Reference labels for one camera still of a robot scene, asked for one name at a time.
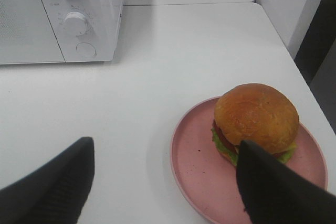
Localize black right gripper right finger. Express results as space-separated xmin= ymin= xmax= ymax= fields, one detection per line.
xmin=236 ymin=141 xmax=335 ymax=223

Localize round door release button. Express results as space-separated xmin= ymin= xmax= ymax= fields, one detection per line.
xmin=76 ymin=42 xmax=96 ymax=58

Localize white microwave door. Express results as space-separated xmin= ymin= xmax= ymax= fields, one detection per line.
xmin=1 ymin=0 xmax=64 ymax=65

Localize pink round plate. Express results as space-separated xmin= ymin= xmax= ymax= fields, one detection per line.
xmin=170 ymin=97 xmax=328 ymax=223

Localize white microwave oven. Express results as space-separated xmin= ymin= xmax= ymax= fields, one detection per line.
xmin=31 ymin=0 xmax=125 ymax=63

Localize burger with lettuce and cheese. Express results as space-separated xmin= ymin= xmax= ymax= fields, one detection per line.
xmin=211 ymin=83 xmax=300 ymax=166

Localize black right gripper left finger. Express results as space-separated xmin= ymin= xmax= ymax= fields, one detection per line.
xmin=1 ymin=137 xmax=95 ymax=223

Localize lower white timer knob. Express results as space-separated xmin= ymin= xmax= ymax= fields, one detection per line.
xmin=64 ymin=12 xmax=89 ymax=36

